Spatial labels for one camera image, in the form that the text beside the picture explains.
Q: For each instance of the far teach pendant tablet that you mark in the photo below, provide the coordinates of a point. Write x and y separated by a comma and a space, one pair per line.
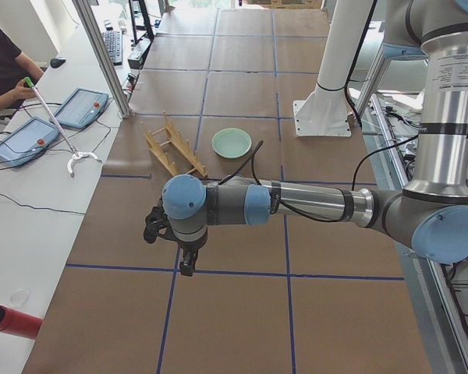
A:
81, 108

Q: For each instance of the aluminium side frame rail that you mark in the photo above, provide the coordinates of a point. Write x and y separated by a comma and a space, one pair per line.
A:
430, 214

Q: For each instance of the metal reacher grabber tool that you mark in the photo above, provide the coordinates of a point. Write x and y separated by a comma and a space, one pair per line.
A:
76, 155

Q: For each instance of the black keyboard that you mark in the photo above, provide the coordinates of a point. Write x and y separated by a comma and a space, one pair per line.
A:
113, 44

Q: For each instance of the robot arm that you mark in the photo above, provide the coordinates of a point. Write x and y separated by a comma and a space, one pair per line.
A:
437, 28

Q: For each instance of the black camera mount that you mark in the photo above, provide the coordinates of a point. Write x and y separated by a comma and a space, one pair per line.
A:
157, 226

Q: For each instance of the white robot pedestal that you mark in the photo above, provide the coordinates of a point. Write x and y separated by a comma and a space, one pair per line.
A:
324, 112

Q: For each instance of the near teach pendant tablet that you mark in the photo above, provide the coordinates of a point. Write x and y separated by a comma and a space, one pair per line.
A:
27, 142

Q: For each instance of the black computer mouse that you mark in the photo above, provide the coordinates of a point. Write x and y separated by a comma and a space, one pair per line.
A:
57, 62

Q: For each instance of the teach pendant tablet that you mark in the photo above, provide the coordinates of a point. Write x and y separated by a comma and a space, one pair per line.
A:
27, 142
81, 108

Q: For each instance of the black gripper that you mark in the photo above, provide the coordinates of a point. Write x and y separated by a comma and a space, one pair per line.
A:
189, 246

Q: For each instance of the red cylinder tube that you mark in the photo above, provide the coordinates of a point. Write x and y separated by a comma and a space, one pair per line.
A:
18, 323

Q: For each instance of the person in black shirt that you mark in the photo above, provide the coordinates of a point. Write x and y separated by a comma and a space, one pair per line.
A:
15, 67

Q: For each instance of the wooden plate rack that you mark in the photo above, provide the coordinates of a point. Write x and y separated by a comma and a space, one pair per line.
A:
161, 141

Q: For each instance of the mint green plate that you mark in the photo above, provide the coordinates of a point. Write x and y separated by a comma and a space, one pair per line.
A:
231, 143

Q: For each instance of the aluminium frame post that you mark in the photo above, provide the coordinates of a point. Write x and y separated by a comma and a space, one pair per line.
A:
91, 27

